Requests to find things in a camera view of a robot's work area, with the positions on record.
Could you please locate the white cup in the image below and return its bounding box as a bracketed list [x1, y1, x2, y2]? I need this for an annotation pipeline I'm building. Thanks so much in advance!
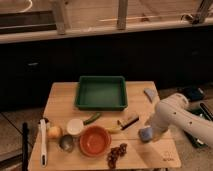
[66, 119, 84, 136]

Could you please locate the green chili pepper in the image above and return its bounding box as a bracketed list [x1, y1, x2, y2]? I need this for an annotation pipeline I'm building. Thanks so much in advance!
[83, 113, 101, 125]

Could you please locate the bunch of dark grapes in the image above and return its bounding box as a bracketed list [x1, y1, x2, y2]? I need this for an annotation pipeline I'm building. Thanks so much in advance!
[107, 143, 127, 169]

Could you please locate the blue sponge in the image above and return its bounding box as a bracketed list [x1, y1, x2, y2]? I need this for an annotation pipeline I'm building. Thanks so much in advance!
[138, 127, 153, 142]

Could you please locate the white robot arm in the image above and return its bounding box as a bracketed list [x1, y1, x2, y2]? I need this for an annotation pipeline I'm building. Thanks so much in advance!
[148, 93, 213, 148]

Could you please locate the white handled utensil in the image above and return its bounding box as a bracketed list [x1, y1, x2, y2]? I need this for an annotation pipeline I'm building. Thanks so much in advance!
[40, 119, 47, 167]

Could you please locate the green plastic tray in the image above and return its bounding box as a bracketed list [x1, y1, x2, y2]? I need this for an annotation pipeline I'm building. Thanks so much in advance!
[75, 76, 128, 111]

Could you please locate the black pole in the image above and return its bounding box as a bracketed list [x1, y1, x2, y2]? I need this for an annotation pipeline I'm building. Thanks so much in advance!
[22, 122, 28, 171]

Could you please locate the yellow onion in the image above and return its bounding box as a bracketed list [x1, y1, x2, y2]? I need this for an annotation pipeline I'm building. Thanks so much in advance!
[47, 126, 63, 139]

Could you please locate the wooden scrub brush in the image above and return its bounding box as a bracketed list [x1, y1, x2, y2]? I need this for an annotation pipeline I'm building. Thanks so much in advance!
[117, 114, 139, 130]

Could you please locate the small grey blue cloth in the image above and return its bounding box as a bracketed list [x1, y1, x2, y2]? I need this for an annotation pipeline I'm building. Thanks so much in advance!
[144, 88, 156, 102]

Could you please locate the orange bowl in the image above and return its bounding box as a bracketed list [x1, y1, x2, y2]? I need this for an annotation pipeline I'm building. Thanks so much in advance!
[79, 126, 111, 157]

